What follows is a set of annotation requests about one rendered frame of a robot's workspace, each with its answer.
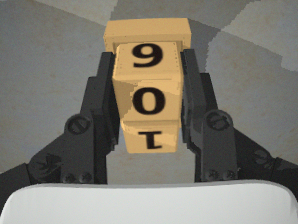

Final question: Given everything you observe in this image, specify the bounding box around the tan wooden tray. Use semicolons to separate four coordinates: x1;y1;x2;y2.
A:
104;18;191;54

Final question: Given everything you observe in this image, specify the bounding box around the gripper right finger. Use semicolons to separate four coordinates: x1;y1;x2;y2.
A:
180;49;298;202

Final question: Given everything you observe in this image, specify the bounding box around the tan wooden number cube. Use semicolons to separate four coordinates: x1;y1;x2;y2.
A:
122;119;180;153
112;41;184;121

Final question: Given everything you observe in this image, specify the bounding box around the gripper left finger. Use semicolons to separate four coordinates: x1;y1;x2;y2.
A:
0;52;120;217

